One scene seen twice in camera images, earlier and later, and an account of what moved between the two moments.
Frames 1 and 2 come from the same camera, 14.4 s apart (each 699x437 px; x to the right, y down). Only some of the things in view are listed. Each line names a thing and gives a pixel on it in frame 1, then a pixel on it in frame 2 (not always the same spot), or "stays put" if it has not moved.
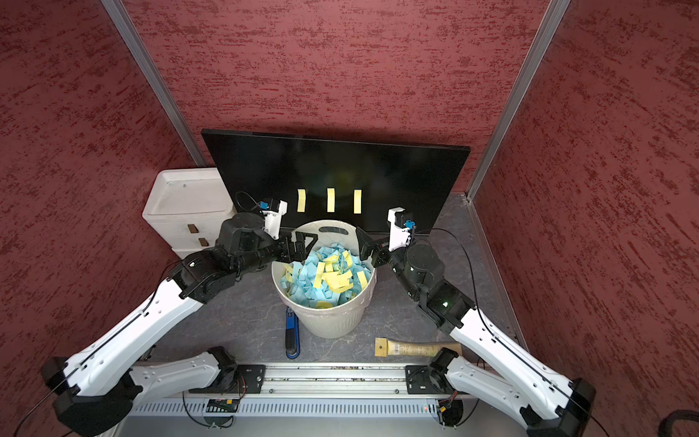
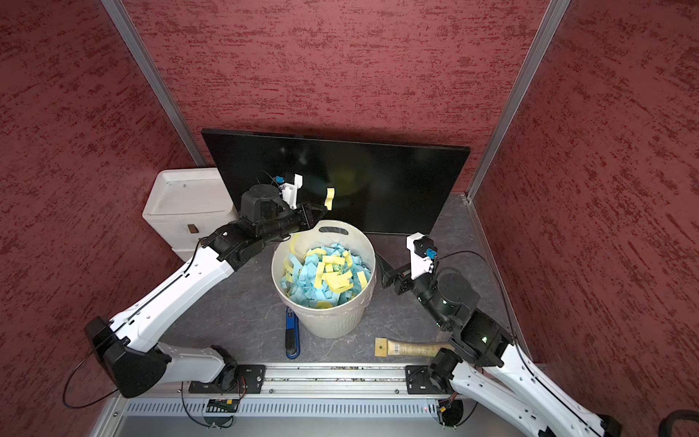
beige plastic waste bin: (339, 320) stays put
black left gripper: (300, 253) → (308, 221)
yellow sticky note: (330, 201) stays put
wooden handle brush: (384, 348) stays put
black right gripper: (366, 248) → (388, 273)
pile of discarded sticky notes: (326, 277) stays put
